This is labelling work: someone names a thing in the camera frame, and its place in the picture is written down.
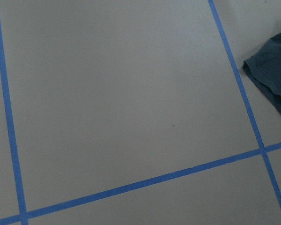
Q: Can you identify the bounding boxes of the black graphic t-shirt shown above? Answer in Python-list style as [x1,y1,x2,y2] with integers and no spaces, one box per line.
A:
[242,33,281,114]

